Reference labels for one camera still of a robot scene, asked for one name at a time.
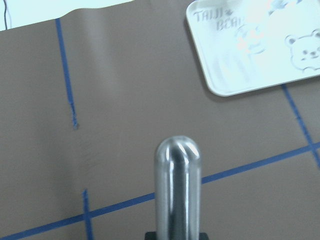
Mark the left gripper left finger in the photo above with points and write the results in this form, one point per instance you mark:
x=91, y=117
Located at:
x=151, y=235

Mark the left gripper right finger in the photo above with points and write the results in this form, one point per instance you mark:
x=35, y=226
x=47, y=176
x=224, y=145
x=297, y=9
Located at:
x=203, y=236

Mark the steel muddler black tip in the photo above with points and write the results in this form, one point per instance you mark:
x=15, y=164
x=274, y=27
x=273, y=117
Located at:
x=177, y=175

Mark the cream bear tray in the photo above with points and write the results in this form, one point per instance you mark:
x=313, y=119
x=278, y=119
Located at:
x=248, y=45

